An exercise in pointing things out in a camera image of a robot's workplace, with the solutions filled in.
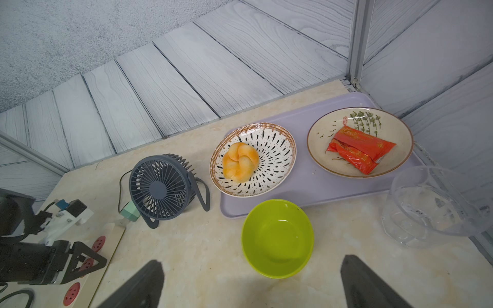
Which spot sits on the red snack packet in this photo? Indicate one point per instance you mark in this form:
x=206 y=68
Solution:
x=361 y=150

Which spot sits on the beige plate with leaf pattern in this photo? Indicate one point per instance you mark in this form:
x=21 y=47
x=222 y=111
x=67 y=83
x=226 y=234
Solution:
x=374 y=122

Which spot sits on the white red power strip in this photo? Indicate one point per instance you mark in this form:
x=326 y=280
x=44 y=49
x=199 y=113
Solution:
x=74 y=287

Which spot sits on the lilac plastic tray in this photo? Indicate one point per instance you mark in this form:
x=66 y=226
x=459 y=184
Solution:
x=308 y=184

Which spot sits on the green USB power adapter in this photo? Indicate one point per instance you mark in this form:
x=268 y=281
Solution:
x=130 y=212

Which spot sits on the knotted bread roll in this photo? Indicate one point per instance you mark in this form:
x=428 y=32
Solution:
x=240 y=162

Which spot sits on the clear plastic cup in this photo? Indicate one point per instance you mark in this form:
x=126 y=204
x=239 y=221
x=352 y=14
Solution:
x=429 y=206

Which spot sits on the dark grey desk fan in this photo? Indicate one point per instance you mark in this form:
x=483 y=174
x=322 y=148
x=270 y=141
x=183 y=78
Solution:
x=162 y=186

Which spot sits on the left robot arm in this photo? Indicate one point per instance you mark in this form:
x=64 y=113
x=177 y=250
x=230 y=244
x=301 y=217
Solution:
x=19 y=223

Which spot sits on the lime green bowl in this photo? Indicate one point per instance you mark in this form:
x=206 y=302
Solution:
x=277 y=239

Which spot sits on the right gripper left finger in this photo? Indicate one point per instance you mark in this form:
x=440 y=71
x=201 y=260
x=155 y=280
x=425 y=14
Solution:
x=143 y=289

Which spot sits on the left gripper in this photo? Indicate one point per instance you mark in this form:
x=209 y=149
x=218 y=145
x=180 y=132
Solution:
x=38 y=264

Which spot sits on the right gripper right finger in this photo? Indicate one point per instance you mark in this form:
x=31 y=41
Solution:
x=364 y=288

